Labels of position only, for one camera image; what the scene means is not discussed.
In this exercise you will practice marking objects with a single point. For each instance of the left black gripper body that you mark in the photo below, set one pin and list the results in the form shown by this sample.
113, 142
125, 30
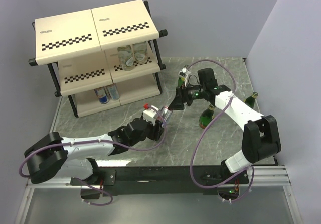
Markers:
151, 132

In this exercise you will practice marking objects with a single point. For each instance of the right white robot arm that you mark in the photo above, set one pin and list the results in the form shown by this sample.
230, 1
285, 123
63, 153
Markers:
260, 133

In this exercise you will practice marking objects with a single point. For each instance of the green glass bottle right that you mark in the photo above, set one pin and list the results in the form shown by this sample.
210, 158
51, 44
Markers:
250, 101

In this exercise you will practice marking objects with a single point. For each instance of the green glass bottle back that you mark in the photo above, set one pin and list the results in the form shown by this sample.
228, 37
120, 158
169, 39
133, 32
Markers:
182, 75

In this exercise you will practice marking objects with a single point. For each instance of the beige three-tier shelf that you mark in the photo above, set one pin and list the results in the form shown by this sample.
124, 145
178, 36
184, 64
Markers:
80, 51

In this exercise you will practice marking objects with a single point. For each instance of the blue energy drink can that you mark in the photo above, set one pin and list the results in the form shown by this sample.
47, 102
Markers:
165, 113

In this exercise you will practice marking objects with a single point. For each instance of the green glass bottle middle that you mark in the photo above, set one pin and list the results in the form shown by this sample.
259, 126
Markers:
206, 116

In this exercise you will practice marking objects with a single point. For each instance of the aluminium rail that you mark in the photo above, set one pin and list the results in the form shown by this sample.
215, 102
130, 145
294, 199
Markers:
270, 176

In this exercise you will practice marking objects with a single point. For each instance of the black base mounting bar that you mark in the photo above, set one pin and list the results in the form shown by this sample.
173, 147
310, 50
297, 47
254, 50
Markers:
154, 180

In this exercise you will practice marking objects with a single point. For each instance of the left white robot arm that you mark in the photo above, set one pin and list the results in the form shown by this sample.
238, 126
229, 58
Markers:
54, 156

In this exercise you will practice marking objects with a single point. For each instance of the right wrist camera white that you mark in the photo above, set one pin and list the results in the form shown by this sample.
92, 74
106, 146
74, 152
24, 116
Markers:
187, 73

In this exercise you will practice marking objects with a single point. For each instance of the green glass bottle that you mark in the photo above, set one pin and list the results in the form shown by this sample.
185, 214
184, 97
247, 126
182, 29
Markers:
250, 101
206, 116
182, 75

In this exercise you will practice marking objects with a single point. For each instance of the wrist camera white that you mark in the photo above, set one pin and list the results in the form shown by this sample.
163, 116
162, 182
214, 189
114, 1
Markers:
150, 114
187, 73

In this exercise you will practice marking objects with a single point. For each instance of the silver energy drink can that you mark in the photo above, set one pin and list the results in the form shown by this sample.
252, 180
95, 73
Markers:
101, 95
113, 92

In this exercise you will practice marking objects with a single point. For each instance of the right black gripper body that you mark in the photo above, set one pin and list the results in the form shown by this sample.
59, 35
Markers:
192, 93

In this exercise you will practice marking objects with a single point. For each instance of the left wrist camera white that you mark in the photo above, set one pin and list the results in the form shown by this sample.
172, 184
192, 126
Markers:
150, 114

